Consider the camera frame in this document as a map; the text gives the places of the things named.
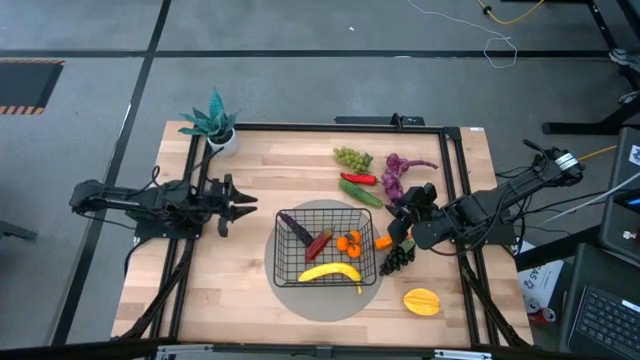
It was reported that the white cardboard box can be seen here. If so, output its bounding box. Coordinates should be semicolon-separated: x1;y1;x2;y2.
517;239;566;311

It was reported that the black aluminium table frame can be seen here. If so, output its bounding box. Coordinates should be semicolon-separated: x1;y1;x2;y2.
112;122;534;360

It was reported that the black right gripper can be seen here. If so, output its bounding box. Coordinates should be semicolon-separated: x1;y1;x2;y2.
383;182;440;246

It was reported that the dark red green-tipped pepper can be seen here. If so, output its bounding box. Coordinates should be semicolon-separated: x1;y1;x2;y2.
304;227;335;264

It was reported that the green plant in white pot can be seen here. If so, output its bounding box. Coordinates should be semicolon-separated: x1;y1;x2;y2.
178;87;241;156

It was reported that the yellow bell pepper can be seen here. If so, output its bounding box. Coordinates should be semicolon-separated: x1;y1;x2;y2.
402;287;442;318

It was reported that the black hazard-striped floor mat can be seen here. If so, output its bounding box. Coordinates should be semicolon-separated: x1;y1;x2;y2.
0;58;65;116

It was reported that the bright red pepper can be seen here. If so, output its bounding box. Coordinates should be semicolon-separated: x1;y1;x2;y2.
339;172;379;186

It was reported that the round grey placemat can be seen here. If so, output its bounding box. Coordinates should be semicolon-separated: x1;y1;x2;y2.
263;198;386;323

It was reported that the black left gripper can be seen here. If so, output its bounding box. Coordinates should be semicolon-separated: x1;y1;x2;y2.
202;173;259;239

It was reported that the purple onion braid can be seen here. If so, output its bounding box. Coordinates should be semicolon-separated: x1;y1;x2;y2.
381;152;440;204

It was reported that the black frame bracket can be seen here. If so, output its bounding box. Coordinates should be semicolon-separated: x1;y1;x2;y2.
333;112;426;127

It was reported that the dark purple eggplant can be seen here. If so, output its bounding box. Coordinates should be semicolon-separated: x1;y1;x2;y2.
278;211;315;247

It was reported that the green cucumber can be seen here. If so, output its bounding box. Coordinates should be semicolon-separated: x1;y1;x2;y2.
338;178;385;209

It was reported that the yellow banana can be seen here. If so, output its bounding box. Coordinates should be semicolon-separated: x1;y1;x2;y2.
297;262;364;295

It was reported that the white floor cable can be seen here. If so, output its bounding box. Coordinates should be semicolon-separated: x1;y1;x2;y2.
407;0;519;70

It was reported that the black laptop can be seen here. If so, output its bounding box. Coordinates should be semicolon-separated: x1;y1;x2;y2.
558;243;640;360

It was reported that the person's foot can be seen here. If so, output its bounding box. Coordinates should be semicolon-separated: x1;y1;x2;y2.
608;47;640;69

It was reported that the black desk leg frame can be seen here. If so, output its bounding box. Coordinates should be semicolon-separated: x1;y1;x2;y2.
542;0;640;136

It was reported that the yellow floor cable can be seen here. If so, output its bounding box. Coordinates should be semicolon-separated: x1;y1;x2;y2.
474;0;546;25

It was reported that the black wire basket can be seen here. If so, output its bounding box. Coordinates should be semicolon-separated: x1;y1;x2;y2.
272;207;378;289

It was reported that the green grape bunch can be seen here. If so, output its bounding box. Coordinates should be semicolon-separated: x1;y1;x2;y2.
333;146;375;175

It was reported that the black grape bunch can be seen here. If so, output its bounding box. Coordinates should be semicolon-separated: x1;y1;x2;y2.
378;238;417;277

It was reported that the orange tangerine bunch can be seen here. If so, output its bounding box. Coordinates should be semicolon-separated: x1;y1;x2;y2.
335;229;363;260

